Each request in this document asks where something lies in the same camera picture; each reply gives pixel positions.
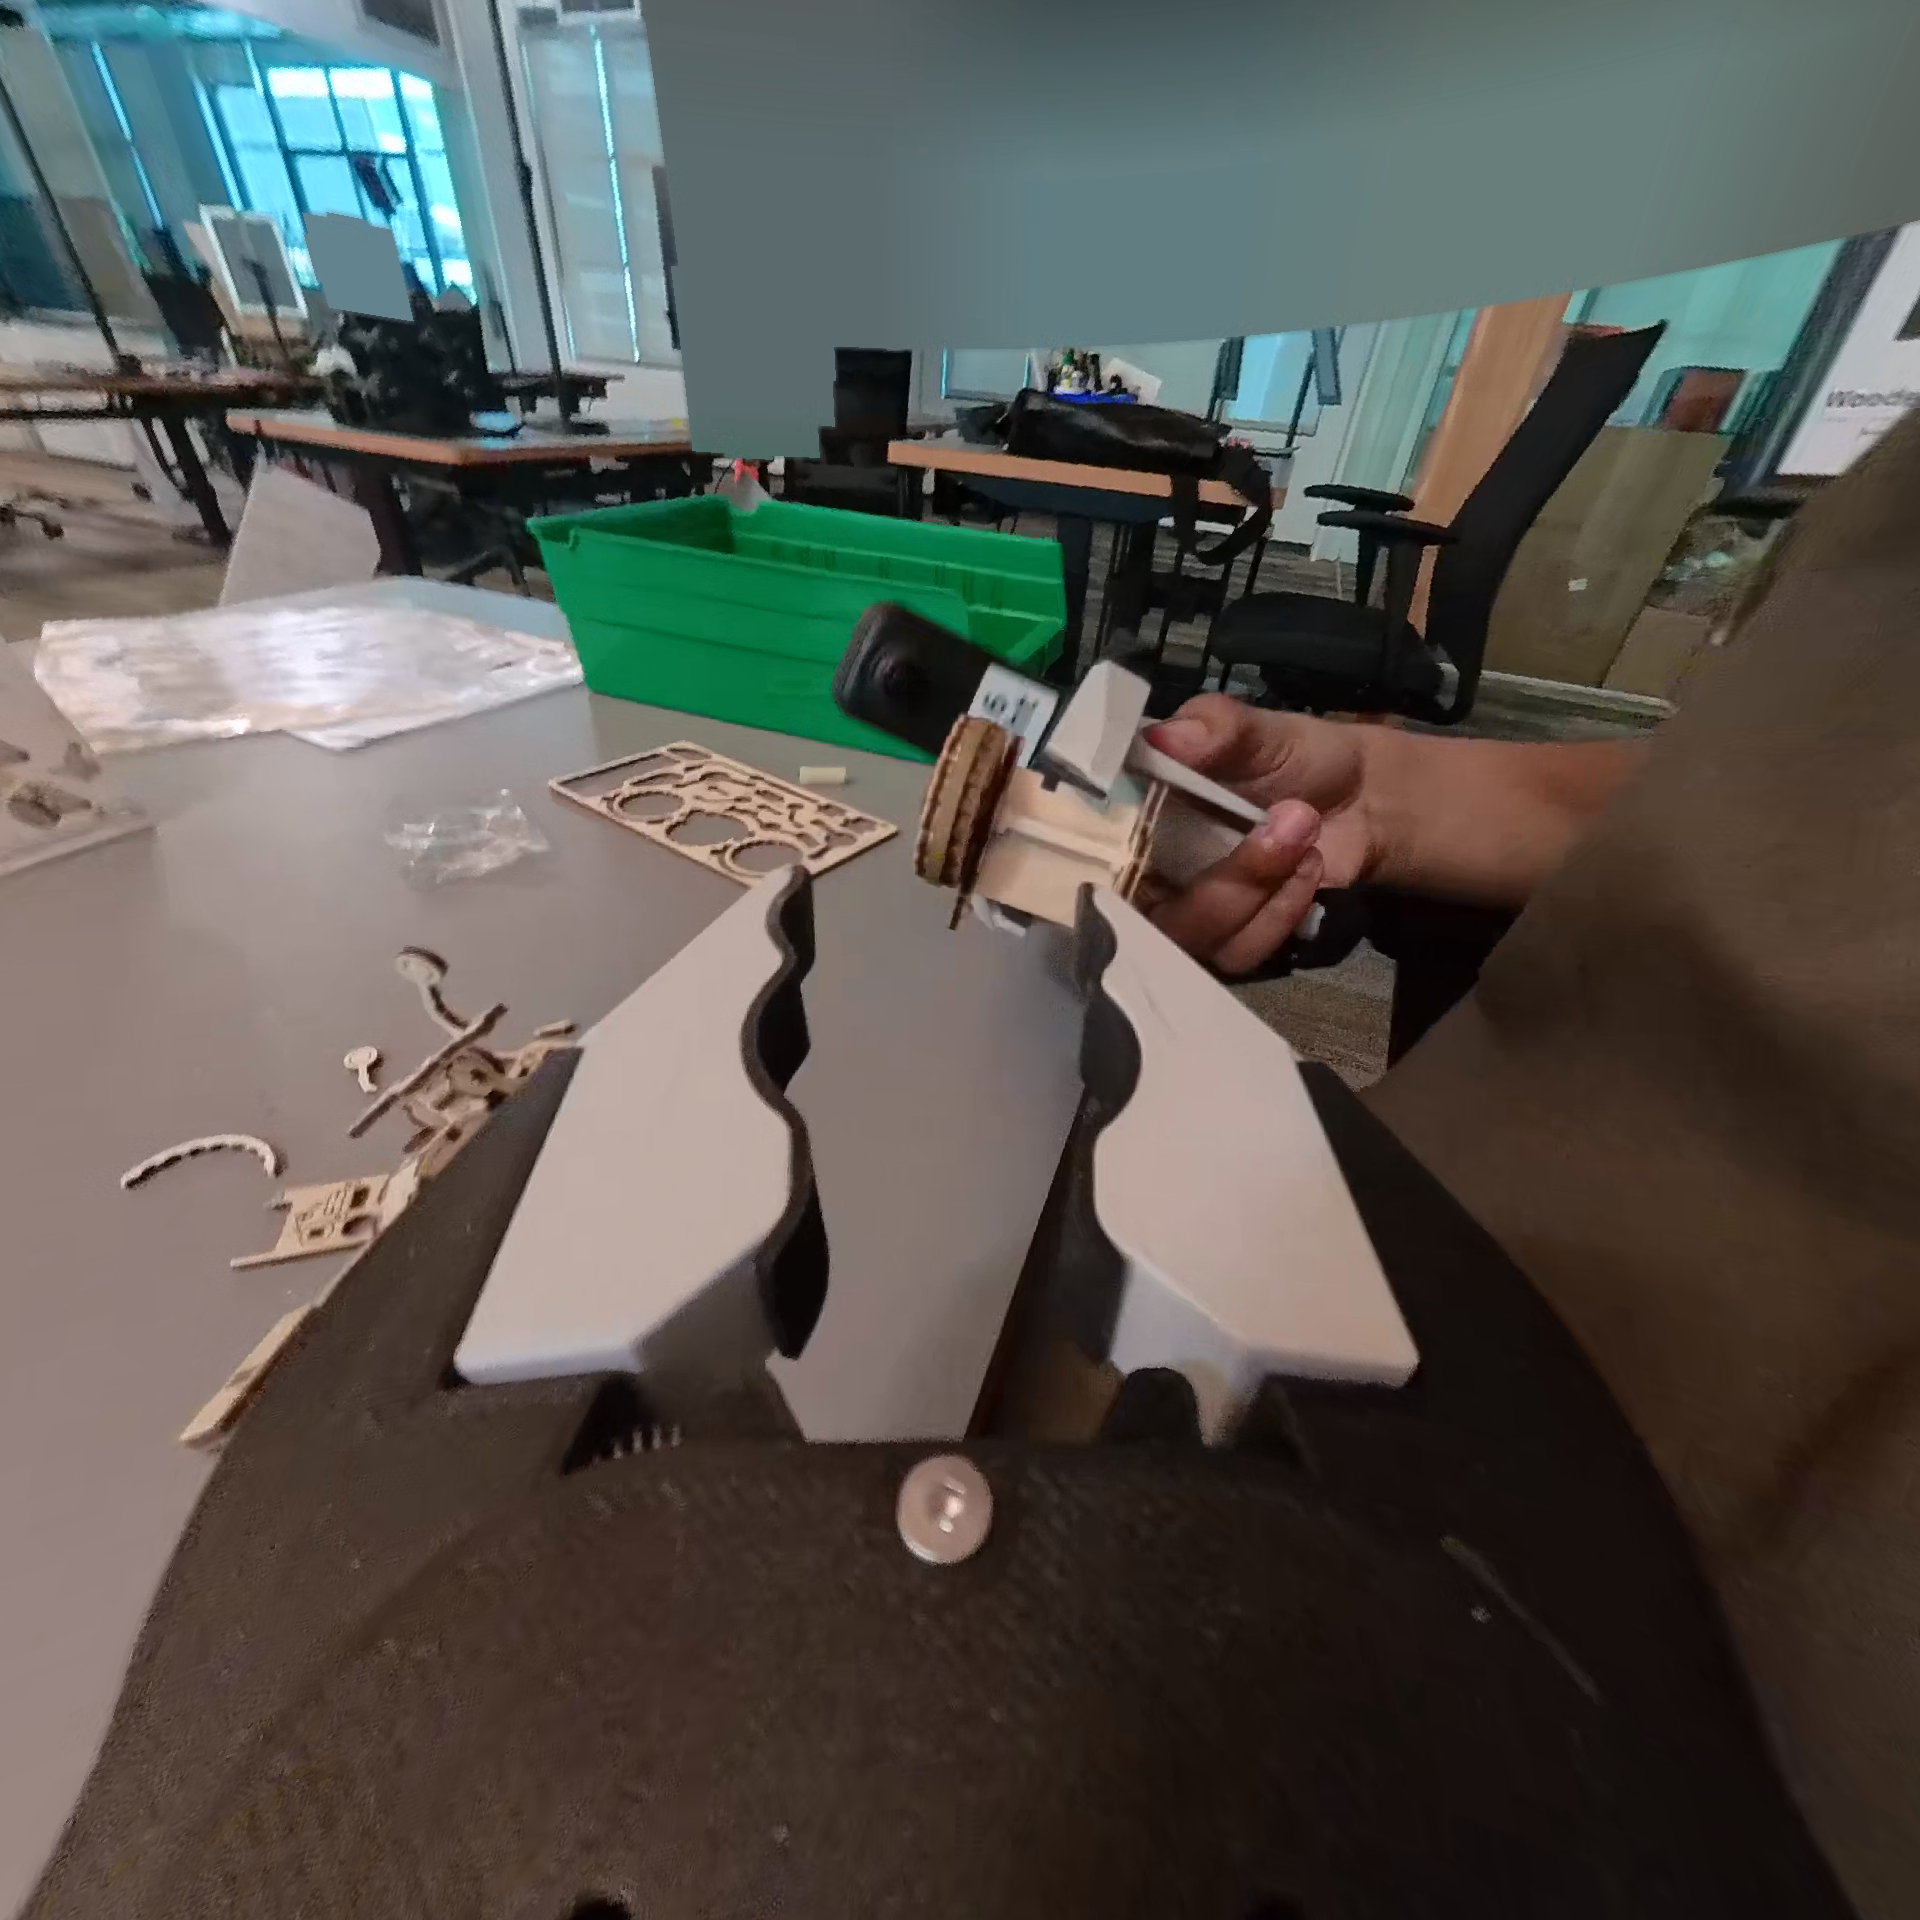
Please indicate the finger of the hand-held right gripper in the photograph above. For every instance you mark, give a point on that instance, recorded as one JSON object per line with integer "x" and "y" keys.
{"x": 1058, "y": 859}

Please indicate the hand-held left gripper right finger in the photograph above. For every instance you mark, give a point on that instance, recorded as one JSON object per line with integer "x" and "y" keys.
{"x": 1243, "y": 1202}

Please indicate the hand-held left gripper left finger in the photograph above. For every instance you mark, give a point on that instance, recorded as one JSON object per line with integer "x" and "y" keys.
{"x": 646, "y": 1202}

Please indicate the person's right forearm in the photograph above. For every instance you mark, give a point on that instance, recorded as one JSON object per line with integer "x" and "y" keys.
{"x": 1483, "y": 811}

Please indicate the white sign board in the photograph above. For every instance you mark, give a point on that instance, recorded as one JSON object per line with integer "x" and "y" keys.
{"x": 1862, "y": 376}

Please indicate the papers in clear plastic sleeve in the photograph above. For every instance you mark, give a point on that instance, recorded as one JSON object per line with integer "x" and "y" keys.
{"x": 283, "y": 669}

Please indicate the green plastic bin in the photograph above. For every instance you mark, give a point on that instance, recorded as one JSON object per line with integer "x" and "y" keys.
{"x": 704, "y": 615}

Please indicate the mirror-shaped wooden piece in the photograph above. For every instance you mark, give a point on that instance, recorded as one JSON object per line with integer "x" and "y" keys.
{"x": 425, "y": 973}

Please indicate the grey desk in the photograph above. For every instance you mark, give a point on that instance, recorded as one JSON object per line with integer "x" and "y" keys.
{"x": 224, "y": 932}

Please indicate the cardboard boxes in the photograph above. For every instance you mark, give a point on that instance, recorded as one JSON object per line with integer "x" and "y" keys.
{"x": 1622, "y": 557}

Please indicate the small clear plastic bag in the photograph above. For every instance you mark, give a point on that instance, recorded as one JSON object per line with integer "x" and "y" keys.
{"x": 458, "y": 837}

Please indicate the black bag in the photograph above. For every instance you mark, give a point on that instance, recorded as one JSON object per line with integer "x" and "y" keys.
{"x": 1109, "y": 428}

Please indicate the small wooden plate piece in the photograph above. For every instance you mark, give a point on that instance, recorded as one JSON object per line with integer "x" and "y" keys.
{"x": 518, "y": 1059}

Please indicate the flat wooden strip piece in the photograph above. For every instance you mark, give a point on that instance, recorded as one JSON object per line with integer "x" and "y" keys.
{"x": 241, "y": 1381}

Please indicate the person's right hand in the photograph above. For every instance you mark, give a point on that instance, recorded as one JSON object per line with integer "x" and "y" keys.
{"x": 1319, "y": 780}

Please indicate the key-shaped wooden piece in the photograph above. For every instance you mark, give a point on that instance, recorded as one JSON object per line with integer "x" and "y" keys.
{"x": 362, "y": 1066}

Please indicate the wooden grid panel piece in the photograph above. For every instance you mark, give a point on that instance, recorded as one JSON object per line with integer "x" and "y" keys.
{"x": 338, "y": 1212}

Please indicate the curved wooden piece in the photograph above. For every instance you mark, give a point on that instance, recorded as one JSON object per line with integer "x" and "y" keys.
{"x": 201, "y": 1148}

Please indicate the person's brown clothing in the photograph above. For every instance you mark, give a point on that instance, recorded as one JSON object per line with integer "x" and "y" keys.
{"x": 1723, "y": 1050}

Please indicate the wooden-top background desk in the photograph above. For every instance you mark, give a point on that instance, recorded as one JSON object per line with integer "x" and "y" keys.
{"x": 451, "y": 446}
{"x": 135, "y": 395}
{"x": 1049, "y": 476}

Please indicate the wooden motorcycle model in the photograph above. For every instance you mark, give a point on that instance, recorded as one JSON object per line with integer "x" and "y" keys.
{"x": 961, "y": 797}

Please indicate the wooden puzzle sheet round cutouts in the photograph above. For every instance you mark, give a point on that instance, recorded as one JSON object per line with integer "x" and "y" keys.
{"x": 661, "y": 788}

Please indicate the black box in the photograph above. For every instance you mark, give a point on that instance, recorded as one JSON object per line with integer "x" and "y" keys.
{"x": 872, "y": 403}

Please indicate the long wooden bar piece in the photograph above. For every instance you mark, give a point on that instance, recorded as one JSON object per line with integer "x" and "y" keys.
{"x": 427, "y": 1069}

